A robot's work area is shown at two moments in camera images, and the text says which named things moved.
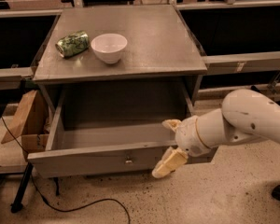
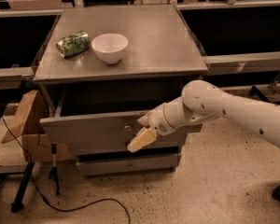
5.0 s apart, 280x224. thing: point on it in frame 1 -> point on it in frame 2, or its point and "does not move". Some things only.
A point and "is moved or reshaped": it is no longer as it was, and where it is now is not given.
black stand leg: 17,203 does not move
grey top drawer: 109,128 is moved or reshaped
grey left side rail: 9,78 does not move
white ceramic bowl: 109,47 does not move
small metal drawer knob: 129,161 -> 127,128
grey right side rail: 247,63 does not move
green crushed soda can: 73,44 does not move
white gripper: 187,136 -> 158,120
